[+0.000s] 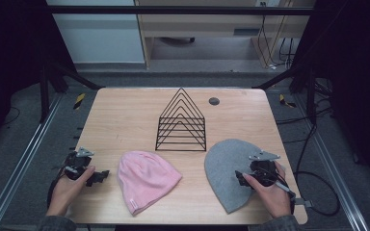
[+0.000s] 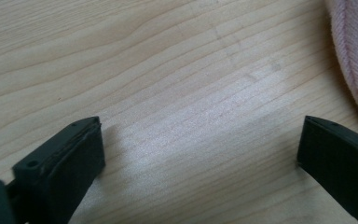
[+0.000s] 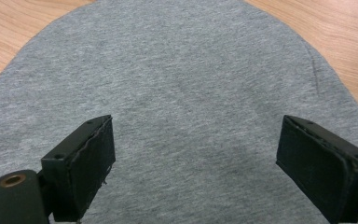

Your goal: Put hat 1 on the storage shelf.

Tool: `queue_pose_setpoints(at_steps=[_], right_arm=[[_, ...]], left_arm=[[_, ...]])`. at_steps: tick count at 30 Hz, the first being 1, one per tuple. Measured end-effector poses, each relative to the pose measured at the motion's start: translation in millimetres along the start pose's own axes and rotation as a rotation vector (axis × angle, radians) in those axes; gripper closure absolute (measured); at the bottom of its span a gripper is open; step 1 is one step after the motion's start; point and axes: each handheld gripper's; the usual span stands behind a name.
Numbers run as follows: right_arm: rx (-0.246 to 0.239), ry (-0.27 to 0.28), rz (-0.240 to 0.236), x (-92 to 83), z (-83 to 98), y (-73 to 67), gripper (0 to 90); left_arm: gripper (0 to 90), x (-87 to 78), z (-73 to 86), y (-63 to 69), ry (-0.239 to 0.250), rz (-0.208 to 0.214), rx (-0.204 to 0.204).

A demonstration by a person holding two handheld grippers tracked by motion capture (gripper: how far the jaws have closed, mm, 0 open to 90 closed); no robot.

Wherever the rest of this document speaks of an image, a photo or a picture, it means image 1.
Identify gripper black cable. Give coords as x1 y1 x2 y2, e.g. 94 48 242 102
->
268 171 297 215
46 165 69 208

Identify black horizontal frame bar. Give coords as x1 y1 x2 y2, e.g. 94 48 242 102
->
46 5 314 16

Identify yellow black striped tape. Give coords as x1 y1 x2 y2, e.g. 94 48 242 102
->
73 92 87 111
278 93 297 109

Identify black curtain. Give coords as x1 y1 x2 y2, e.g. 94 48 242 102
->
0 0 78 155
290 0 370 187

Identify light wooden desk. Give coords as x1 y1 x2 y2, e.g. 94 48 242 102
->
134 0 316 70

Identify white cabinet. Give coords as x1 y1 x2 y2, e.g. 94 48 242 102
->
45 0 146 64

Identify black wire rack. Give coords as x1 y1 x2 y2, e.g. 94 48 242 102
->
154 87 207 152

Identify grey beanie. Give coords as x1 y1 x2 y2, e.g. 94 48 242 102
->
204 138 286 215

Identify grey table bracket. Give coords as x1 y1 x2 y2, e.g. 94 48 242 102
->
293 197 313 208

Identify person's right hand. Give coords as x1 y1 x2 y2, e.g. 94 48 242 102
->
242 162 293 219

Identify black metal stand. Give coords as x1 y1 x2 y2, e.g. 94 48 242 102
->
252 62 318 125
39 61 105 123

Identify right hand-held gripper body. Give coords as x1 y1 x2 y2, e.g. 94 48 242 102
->
249 149 281 188

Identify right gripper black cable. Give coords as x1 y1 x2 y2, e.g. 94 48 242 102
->
268 171 297 215

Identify pink beanie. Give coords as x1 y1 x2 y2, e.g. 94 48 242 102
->
117 150 183 217

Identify person's left hand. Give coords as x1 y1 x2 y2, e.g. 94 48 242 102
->
46 166 96 217

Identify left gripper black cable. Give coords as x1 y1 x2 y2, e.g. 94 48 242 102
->
46 165 69 208

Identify black floor cable loop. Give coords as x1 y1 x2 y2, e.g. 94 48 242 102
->
293 121 341 217

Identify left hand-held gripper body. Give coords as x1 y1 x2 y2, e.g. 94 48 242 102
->
64 146 94 181

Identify hanging black cables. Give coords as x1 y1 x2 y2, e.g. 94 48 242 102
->
257 1 296 70

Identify aluminium floor rail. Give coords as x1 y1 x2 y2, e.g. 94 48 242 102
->
0 95 64 231
295 95 370 231

